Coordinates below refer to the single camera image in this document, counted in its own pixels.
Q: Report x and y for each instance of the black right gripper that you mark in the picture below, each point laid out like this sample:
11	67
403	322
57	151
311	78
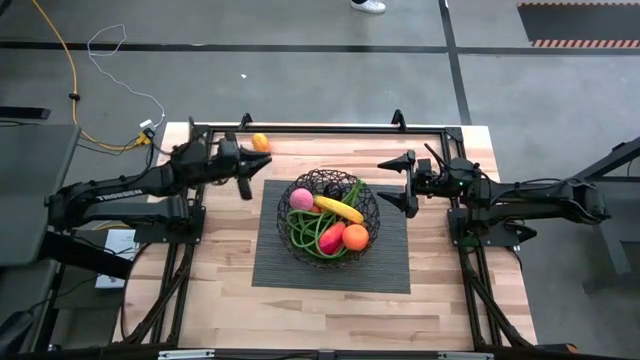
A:
427	180

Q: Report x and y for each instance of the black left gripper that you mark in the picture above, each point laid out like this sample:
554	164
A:
230	167

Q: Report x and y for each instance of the pink peach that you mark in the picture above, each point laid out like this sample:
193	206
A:
301	199

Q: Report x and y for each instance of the yellow banana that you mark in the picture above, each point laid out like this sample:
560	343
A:
340	209

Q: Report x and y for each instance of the orange fruit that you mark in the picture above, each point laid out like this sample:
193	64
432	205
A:
355	237

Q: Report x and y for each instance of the green long bean bundle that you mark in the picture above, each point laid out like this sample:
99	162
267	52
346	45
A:
300	235

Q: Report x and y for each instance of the grey woven placemat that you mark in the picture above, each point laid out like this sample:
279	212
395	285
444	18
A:
390	270

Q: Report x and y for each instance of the red yellow mango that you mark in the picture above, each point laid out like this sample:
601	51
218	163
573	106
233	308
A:
331	239

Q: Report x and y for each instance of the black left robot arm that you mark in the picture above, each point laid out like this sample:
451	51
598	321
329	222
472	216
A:
115	192

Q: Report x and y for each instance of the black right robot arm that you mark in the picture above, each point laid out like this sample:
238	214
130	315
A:
540	197

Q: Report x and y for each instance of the yellow orange lemon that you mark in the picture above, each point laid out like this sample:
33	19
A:
260	142

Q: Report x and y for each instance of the white power adapter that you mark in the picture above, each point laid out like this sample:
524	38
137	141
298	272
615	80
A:
146	123

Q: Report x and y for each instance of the white box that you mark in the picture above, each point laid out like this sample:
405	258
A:
122	245

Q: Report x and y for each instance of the person's foot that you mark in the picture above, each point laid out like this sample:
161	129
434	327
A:
369	5

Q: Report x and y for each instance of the black hazard striped floor mat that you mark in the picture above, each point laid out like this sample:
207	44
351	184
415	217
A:
575	22

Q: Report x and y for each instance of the black flat bar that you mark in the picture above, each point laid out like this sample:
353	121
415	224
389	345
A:
22	112

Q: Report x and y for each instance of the black aluminium table frame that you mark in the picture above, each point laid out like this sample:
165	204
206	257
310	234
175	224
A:
325	129

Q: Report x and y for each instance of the silver bracket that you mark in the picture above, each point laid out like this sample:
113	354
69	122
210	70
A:
185	354
465	356

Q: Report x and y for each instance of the black camera rig stand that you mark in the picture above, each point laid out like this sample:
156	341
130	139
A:
612	250

